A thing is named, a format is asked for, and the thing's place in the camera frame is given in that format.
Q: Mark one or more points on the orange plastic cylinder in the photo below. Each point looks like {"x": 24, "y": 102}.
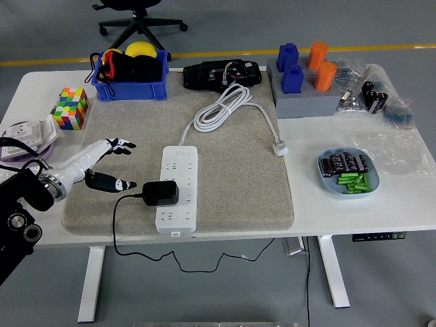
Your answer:
{"x": 325, "y": 75}
{"x": 317, "y": 55}

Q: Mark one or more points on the blue plastic bin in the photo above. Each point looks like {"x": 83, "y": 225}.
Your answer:
{"x": 129, "y": 90}

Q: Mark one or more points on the purple round plate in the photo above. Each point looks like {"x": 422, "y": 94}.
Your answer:
{"x": 47, "y": 153}

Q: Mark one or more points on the silver metal box under table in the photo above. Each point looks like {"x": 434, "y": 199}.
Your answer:
{"x": 293, "y": 246}

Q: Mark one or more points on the white table leg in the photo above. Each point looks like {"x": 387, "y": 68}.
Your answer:
{"x": 335, "y": 272}
{"x": 92, "y": 282}

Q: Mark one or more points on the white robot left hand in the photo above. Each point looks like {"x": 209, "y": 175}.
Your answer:
{"x": 76, "y": 163}

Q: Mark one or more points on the black cloth bundle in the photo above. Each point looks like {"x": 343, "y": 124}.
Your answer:
{"x": 148, "y": 69}

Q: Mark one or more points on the black table control panel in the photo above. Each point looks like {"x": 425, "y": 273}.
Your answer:
{"x": 378, "y": 236}

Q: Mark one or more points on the grey block base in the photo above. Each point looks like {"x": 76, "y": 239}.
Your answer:
{"x": 306, "y": 104}

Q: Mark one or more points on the clear bag of blue parts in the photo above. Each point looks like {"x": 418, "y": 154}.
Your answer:
{"x": 398, "y": 112}
{"x": 349, "y": 71}

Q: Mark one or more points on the clear bag of black capacitors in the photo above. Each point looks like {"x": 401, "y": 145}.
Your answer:
{"x": 374, "y": 95}

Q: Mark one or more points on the grey-beige table mat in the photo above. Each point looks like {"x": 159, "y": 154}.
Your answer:
{"x": 238, "y": 177}

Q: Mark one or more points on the large yellow foam ball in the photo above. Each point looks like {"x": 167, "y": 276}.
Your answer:
{"x": 141, "y": 49}

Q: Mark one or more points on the small yellow ball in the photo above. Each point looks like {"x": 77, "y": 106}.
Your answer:
{"x": 114, "y": 53}

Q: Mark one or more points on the black office chair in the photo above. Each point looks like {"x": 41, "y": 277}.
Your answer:
{"x": 143, "y": 24}

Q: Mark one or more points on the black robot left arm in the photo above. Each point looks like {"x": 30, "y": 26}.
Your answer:
{"x": 20, "y": 204}

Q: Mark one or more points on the large empty clear bag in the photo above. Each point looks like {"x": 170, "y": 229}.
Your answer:
{"x": 391, "y": 153}

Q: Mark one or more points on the green battery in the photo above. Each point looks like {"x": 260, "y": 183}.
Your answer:
{"x": 347, "y": 176}
{"x": 359, "y": 180}
{"x": 366, "y": 180}
{"x": 356, "y": 187}
{"x": 345, "y": 181}
{"x": 356, "y": 191}

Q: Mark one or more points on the blue plastic block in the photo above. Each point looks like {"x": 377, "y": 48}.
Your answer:
{"x": 287, "y": 56}
{"x": 292, "y": 80}

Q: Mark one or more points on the black cylindrical capacitor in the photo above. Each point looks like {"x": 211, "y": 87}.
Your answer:
{"x": 334, "y": 160}
{"x": 364, "y": 163}
{"x": 340, "y": 160}
{"x": 326, "y": 168}
{"x": 356, "y": 161}
{"x": 348, "y": 160}

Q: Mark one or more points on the multicolour puzzle cube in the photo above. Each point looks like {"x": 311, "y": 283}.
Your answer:
{"x": 71, "y": 109}

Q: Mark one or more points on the clear bag of metal parts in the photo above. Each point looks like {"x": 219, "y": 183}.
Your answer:
{"x": 354, "y": 102}

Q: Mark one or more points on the light blue oval plate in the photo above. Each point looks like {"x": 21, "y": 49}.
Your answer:
{"x": 328, "y": 185}

